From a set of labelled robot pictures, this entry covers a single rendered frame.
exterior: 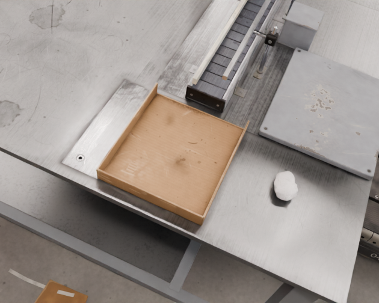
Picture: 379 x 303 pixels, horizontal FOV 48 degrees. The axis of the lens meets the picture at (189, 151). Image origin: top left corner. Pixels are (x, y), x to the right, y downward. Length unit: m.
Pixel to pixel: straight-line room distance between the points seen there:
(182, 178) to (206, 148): 0.11
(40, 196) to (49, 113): 0.63
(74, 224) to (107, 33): 0.70
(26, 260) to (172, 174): 0.98
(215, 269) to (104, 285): 0.45
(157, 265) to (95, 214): 0.30
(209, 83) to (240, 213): 0.35
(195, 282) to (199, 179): 0.84
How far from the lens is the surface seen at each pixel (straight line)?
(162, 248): 1.57
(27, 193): 1.71
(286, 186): 1.00
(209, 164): 1.02
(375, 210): 1.87
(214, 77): 1.14
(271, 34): 1.17
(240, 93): 1.18
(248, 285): 1.81
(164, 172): 0.99
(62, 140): 1.06
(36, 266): 1.82
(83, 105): 1.12
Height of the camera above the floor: 1.68
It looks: 55 degrees down
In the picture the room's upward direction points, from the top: 12 degrees clockwise
